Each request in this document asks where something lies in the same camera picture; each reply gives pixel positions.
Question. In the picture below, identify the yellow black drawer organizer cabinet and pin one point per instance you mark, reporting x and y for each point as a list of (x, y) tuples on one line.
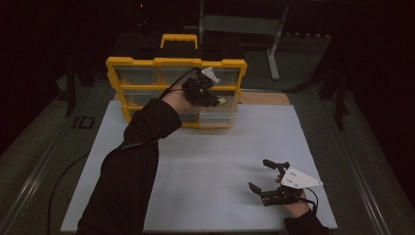
[(147, 62)]

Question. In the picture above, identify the clear plastic drawer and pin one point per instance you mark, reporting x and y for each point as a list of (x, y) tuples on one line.
[(217, 117)]

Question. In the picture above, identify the dark floor stand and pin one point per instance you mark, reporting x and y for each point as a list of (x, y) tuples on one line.
[(339, 98)]

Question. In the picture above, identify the wooden board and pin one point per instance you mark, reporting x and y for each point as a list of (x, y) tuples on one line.
[(264, 98)]

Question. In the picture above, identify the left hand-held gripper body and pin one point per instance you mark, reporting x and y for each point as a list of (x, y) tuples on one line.
[(197, 91)]

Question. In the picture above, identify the light green plastic clip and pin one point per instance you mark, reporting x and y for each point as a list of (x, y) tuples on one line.
[(222, 100)]

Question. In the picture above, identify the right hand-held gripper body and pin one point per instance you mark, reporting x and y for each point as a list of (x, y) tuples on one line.
[(295, 179)]

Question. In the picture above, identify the person's right hand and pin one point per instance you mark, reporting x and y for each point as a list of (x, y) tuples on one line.
[(297, 209)]

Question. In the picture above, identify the grey metal stand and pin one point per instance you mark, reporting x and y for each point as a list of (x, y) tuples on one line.
[(241, 24)]

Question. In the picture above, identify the person's left hand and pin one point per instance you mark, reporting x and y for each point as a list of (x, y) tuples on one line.
[(176, 101)]

